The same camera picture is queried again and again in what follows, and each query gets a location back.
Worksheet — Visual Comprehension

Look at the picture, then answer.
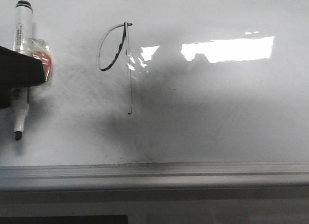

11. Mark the white whiteboard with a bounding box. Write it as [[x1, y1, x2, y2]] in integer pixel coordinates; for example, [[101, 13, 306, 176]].
[[0, 0, 309, 194]]

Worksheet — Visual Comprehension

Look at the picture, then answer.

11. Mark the white dry-erase marker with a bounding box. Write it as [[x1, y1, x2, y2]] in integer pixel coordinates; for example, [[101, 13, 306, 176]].
[[10, 0, 57, 141]]

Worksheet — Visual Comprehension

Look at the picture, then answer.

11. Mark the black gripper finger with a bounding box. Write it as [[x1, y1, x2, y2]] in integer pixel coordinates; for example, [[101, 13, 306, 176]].
[[0, 47, 45, 109]]

